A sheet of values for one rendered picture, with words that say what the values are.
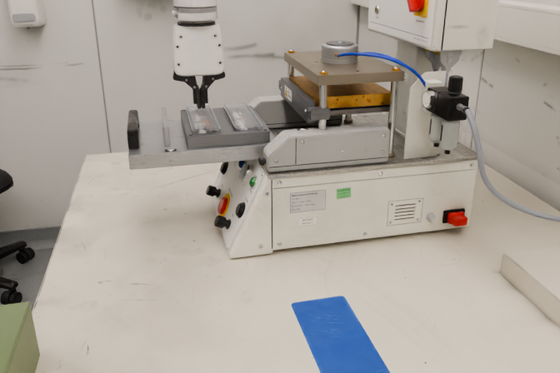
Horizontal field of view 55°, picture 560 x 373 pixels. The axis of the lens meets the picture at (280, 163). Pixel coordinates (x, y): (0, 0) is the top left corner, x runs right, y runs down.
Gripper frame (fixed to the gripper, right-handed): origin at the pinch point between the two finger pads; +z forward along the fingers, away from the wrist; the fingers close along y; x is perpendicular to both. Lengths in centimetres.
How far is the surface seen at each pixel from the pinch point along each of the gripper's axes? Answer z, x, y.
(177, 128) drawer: 7.5, 3.8, -4.9
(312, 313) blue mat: 29.6, -37.3, 13.9
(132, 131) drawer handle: 4.1, -7.5, -14.1
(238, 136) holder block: 5.7, -10.1, 6.3
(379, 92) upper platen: -1.3, -9.8, 35.9
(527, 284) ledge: 27, -42, 53
